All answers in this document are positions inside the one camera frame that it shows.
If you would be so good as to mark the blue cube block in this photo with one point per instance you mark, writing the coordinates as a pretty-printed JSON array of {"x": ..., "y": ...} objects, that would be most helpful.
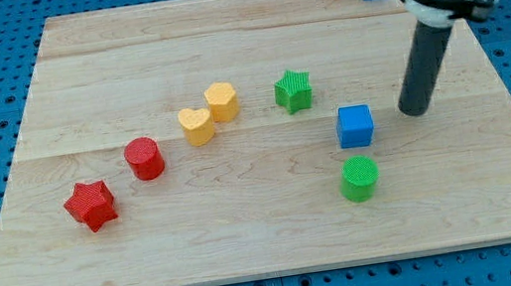
[{"x": 354, "y": 126}]

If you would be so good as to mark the green cylinder block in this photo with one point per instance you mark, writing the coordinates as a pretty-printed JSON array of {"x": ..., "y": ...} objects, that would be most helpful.
[{"x": 359, "y": 176}]

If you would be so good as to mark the green star block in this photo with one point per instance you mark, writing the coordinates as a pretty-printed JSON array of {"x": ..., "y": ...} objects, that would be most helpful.
[{"x": 294, "y": 91}]

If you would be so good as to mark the yellow heart block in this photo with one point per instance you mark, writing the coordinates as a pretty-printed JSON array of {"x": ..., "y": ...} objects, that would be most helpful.
[{"x": 197, "y": 125}]

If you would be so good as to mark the light wooden board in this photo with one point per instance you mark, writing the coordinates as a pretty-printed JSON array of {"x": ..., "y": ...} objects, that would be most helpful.
[{"x": 262, "y": 198}]

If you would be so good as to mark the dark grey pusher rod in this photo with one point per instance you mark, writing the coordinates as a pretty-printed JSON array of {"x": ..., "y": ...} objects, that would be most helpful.
[{"x": 424, "y": 63}]

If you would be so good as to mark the red cylinder block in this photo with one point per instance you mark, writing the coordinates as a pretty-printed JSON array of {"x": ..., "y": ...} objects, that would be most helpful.
[{"x": 144, "y": 158}]

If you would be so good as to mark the red star block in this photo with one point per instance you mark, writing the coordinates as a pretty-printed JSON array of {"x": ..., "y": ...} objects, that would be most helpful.
[{"x": 91, "y": 204}]

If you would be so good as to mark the yellow hexagon block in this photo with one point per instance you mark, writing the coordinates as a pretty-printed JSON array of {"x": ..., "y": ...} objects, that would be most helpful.
[{"x": 222, "y": 101}]

